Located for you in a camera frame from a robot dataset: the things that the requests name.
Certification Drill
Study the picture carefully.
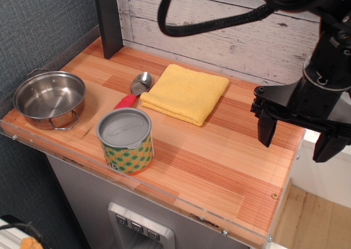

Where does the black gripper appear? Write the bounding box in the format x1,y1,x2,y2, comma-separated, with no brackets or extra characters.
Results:
251,55,350,162

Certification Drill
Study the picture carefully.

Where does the red handled metal spoon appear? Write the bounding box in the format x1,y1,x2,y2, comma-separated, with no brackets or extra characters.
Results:
114,72,152,110

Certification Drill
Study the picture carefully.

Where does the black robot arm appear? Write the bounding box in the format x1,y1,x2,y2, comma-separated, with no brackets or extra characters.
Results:
251,0,350,162

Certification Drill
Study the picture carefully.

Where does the green orange patterned can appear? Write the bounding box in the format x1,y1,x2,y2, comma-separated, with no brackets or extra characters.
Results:
97,107,155,175

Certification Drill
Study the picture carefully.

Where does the white toy sink unit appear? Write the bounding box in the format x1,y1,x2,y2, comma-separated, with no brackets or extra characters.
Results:
290,129,350,208

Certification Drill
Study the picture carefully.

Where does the yellow folded cloth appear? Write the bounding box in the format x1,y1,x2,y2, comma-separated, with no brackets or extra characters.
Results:
140,64,229,126

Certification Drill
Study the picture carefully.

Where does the clear acrylic table edge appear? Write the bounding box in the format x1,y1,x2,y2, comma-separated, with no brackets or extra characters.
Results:
0,119,273,246

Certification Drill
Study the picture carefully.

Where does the silver dispenser panel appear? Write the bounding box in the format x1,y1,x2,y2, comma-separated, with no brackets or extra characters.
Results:
108,202,176,249

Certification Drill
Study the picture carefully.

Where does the grey toy fridge cabinet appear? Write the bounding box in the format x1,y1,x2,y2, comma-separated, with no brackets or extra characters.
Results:
47,155,247,248

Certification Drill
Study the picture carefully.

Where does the stainless steel pot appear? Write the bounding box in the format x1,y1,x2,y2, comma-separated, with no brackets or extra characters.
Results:
13,68,86,131

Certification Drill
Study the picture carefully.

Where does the orange black object corner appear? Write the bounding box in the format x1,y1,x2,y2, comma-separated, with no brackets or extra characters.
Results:
1,215,52,248

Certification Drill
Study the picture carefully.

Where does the black braided cable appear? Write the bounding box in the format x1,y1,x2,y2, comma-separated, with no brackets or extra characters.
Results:
157,0,275,38

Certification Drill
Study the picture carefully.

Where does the dark left shelf post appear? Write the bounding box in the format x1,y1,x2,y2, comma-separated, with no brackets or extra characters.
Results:
95,0,123,59

